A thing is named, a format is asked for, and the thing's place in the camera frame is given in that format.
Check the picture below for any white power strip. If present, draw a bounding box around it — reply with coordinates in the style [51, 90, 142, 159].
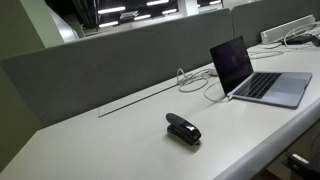
[260, 14, 317, 45]

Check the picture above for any long grey desk divider panel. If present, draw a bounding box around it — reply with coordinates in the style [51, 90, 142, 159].
[0, 8, 234, 129]

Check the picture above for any thin white charging cable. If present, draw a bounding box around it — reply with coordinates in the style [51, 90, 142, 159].
[175, 67, 232, 104]

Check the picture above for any black office chair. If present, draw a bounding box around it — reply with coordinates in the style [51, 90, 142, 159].
[285, 152, 320, 180]

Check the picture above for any grey laptop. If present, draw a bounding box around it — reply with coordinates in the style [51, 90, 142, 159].
[209, 35, 313, 110]

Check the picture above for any ceiling strip light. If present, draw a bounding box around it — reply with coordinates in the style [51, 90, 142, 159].
[97, 6, 127, 15]
[161, 8, 178, 16]
[146, 0, 170, 7]
[98, 20, 120, 29]
[133, 13, 152, 21]

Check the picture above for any white looped cable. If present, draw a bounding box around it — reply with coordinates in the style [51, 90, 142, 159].
[283, 22, 320, 45]

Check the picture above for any black stapler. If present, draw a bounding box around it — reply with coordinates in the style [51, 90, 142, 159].
[165, 112, 202, 146]

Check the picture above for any black box device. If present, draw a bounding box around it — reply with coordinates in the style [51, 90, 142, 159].
[282, 35, 313, 46]

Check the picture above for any short grey desk divider panel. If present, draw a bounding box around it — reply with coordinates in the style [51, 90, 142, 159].
[230, 0, 320, 48]

